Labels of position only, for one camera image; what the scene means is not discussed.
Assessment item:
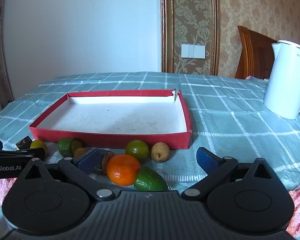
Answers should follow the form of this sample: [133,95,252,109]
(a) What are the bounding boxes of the green cucumber piece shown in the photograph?
[58,137,83,157]

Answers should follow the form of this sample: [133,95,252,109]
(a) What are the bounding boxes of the pale crumpled garment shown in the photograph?
[245,75,269,82]

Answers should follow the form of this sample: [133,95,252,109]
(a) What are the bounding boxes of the green tomato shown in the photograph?
[125,140,150,162]

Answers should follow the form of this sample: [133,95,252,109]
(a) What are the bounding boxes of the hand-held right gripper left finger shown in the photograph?
[15,148,115,202]

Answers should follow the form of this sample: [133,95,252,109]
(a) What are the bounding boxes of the large orange tangerine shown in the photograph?
[106,154,141,187]

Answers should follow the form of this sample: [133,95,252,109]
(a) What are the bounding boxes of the white electric kettle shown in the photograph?
[263,40,300,120]

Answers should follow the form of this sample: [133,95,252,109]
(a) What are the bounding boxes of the brown round fruit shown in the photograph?
[74,147,87,159]

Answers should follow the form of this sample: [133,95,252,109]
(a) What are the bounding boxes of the red-rimmed white tray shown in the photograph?
[29,89,192,150]

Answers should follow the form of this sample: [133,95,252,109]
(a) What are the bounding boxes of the gold framed wall panel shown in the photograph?
[161,0,219,75]

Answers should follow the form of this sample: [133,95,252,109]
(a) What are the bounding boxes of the green checked blanket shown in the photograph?
[0,72,300,205]

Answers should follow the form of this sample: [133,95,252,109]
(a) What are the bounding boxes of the dark green tangerine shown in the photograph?
[134,166,169,191]

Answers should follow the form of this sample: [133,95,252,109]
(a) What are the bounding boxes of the wooden headboard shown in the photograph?
[235,26,278,80]

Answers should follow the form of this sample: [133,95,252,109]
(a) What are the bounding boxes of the eggplant piece brown cut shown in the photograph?
[96,150,115,175]

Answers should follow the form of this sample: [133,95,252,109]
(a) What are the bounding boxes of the yellow-green tangerine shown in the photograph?
[30,140,48,158]

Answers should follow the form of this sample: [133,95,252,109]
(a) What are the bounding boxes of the pale yellow longan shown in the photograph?
[151,142,170,162]

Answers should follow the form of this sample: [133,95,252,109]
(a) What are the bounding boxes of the white wall switch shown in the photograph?
[181,44,206,59]

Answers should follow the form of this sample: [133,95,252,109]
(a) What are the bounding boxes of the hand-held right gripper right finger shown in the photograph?
[180,147,287,198]

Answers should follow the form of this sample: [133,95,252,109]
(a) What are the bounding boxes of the eggplant piece pale cut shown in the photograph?
[15,136,33,151]

